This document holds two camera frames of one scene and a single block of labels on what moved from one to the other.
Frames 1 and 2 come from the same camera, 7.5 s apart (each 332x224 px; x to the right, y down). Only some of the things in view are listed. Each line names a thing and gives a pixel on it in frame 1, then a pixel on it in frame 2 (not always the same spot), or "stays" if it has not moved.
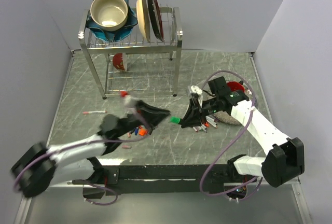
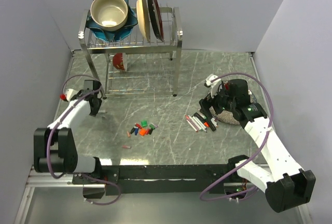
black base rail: [174, 179] stays
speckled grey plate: [226, 117] stays
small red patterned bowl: [118, 61] stays
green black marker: [175, 120] -> [211, 124]
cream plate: [143, 15] stays
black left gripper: [152, 114] -> [94, 113]
